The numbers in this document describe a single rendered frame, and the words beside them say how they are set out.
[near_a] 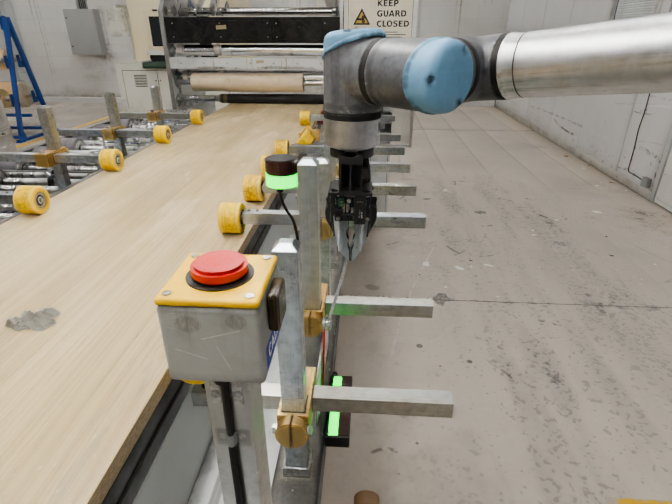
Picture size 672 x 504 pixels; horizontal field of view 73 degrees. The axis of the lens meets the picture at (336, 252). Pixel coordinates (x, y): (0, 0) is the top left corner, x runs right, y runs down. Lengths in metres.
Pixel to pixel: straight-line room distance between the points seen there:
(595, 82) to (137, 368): 0.75
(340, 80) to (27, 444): 0.64
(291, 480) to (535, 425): 1.35
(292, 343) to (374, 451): 1.19
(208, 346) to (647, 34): 0.56
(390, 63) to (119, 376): 0.60
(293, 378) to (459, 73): 0.48
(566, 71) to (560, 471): 1.50
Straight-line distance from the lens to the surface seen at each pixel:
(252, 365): 0.33
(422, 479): 1.76
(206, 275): 0.32
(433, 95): 0.60
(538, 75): 0.68
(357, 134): 0.70
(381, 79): 0.64
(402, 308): 0.97
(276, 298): 0.32
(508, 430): 1.99
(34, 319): 0.98
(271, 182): 0.82
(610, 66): 0.65
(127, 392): 0.76
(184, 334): 0.33
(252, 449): 0.42
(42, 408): 0.79
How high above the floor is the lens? 1.38
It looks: 26 degrees down
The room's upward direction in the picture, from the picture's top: straight up
